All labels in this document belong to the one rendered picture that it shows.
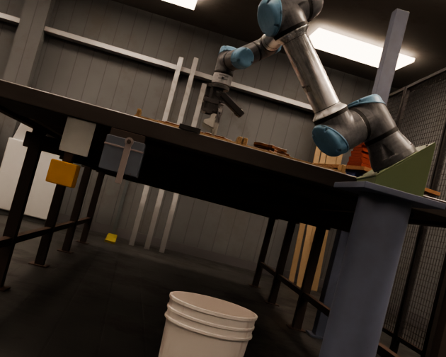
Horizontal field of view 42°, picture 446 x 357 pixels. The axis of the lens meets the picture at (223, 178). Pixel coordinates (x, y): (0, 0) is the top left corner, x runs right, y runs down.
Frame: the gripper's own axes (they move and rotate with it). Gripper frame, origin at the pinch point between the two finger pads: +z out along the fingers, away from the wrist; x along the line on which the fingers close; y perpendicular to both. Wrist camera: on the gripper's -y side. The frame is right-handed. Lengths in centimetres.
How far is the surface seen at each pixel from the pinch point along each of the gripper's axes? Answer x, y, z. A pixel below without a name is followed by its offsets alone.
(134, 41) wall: -556, 105, -165
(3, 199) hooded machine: -461, 191, 74
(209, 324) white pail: 45, -10, 61
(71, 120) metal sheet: 21, 50, 9
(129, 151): 23.7, 27.8, 14.6
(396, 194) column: 55, -55, 10
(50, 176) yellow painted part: 23, 51, 29
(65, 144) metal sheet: 21, 50, 18
